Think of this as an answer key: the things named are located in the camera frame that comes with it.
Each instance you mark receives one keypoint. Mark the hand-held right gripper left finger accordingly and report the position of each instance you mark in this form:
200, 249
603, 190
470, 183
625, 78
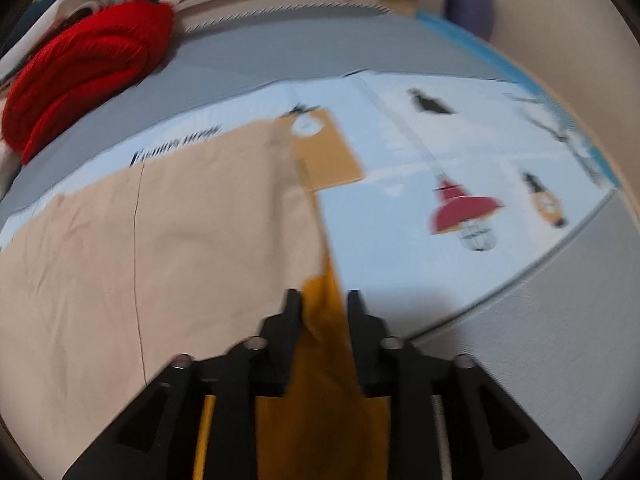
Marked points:
290, 330

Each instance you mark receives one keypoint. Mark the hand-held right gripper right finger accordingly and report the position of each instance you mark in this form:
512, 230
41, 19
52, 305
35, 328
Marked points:
357, 330

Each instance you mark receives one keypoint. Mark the beige and yellow jacket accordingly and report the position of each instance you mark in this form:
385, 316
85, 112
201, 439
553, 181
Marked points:
200, 235

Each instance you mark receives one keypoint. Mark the light blue printed blanket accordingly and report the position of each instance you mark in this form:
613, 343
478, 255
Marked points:
425, 270

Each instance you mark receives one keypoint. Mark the brown cardboard tag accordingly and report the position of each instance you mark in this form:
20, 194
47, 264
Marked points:
325, 155

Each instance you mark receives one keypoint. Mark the red knitted blanket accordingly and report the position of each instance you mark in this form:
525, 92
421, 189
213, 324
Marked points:
80, 70

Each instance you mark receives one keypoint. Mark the purple box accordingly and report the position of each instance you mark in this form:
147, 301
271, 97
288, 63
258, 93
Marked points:
470, 10

